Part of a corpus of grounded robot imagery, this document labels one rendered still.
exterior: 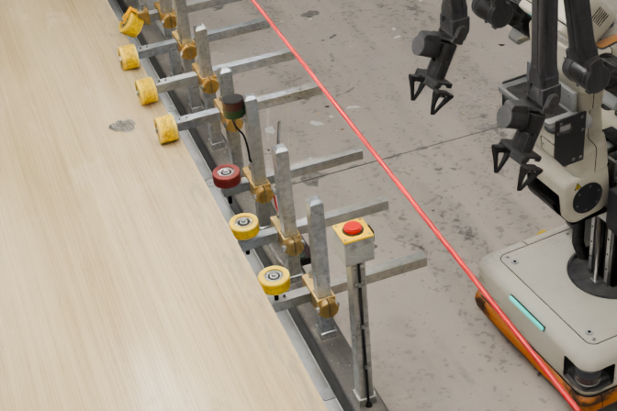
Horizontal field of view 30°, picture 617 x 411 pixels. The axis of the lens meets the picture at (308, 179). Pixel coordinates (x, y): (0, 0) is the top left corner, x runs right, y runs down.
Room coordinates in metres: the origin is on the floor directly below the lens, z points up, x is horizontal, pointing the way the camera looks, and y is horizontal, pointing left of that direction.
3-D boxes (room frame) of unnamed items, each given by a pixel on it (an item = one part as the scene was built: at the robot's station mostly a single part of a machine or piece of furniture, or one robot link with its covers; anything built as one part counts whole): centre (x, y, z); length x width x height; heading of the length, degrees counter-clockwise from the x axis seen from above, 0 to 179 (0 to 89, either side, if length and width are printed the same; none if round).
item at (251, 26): (3.49, 0.32, 0.95); 0.50 x 0.04 x 0.04; 107
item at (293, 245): (2.50, 0.07, 0.84); 0.14 x 0.06 x 0.05; 17
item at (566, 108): (2.75, -0.69, 0.99); 0.28 x 0.16 x 0.22; 23
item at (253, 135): (2.72, 0.14, 0.92); 0.04 x 0.04 x 0.48; 17
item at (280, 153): (2.48, 0.07, 0.90); 0.04 x 0.04 x 0.48; 17
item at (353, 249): (1.99, -0.09, 1.18); 0.07 x 0.07 x 0.08; 17
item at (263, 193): (2.74, 0.15, 0.85); 0.14 x 0.06 x 0.05; 17
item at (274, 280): (2.24, 0.11, 0.85); 0.08 x 0.08 x 0.11
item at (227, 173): (2.73, 0.23, 0.85); 0.08 x 0.08 x 0.11
